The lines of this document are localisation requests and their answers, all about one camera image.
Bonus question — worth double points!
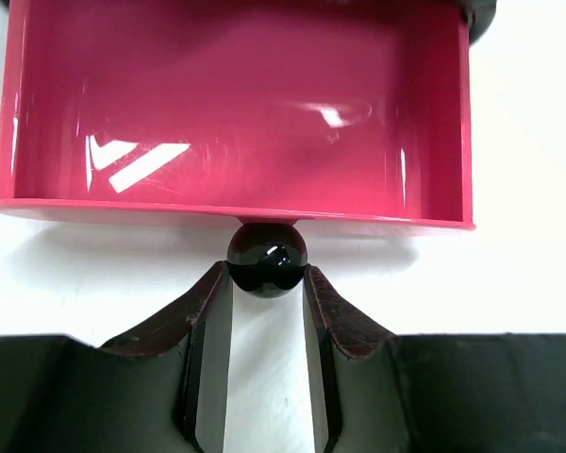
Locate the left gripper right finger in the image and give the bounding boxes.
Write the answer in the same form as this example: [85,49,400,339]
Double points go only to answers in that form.
[303,265,401,452]

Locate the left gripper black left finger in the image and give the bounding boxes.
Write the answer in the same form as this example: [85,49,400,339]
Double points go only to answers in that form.
[99,261,232,452]

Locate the pink drawer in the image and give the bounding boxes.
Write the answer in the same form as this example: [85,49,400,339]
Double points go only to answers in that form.
[0,1,474,235]

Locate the black drawer cabinet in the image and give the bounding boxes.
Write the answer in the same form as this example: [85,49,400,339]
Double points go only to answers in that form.
[459,0,497,44]

